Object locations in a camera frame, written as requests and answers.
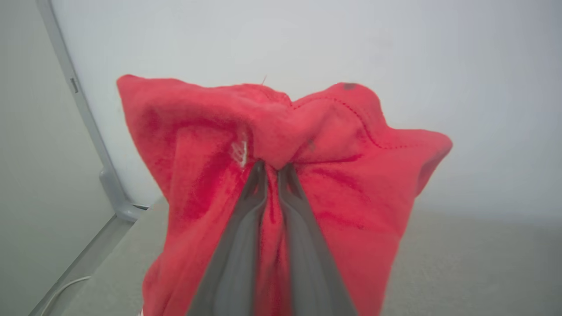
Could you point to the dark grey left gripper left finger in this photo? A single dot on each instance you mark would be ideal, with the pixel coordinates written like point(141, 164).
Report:
point(235, 254)

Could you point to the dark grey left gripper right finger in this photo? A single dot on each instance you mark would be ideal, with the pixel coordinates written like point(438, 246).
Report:
point(307, 263)

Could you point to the red white-trimmed sports jersey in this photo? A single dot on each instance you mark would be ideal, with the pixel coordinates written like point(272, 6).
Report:
point(197, 123)

